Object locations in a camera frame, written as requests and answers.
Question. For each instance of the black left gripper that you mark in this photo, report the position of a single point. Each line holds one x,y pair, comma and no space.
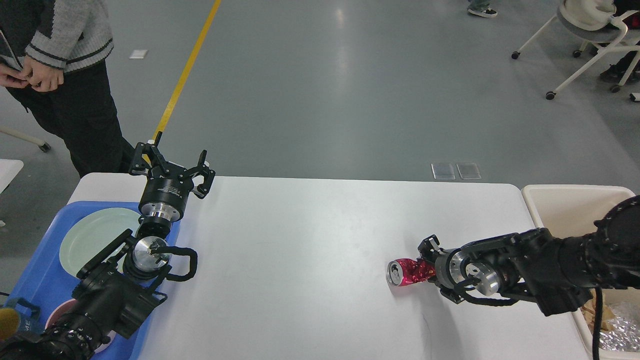
167,190

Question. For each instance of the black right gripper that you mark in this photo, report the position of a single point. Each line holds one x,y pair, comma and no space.
448,266

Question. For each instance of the crushed red can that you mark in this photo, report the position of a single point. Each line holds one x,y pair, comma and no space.
403,272

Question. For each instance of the light green plate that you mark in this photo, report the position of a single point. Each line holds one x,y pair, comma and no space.
92,234

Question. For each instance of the brown paper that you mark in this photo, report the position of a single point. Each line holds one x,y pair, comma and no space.
588,311

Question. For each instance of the pink mug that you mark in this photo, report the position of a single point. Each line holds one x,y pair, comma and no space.
66,307

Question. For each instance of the aluminium foil sheet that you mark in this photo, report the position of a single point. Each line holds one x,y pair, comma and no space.
625,338

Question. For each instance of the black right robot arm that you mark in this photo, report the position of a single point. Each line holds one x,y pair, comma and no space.
558,274

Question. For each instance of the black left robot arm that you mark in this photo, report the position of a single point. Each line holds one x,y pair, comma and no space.
117,289

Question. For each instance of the white chair left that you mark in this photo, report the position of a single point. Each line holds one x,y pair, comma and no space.
42,145

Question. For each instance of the white chair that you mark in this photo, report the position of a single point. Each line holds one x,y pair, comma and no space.
594,22
42,145

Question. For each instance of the beige waste bin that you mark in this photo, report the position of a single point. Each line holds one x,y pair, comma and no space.
569,210

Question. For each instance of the small white side table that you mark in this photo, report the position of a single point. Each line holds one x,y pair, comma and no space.
9,169

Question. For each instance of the person in grey sweater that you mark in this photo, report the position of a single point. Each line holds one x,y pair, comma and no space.
53,61

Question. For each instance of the blue HOME mug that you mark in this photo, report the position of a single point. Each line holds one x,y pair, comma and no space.
19,315

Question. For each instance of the person in blue jeans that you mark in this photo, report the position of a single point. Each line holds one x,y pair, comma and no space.
481,8

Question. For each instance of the seated person in black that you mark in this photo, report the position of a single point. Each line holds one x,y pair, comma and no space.
616,71

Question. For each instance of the white chair right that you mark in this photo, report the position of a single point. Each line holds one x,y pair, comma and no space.
594,22

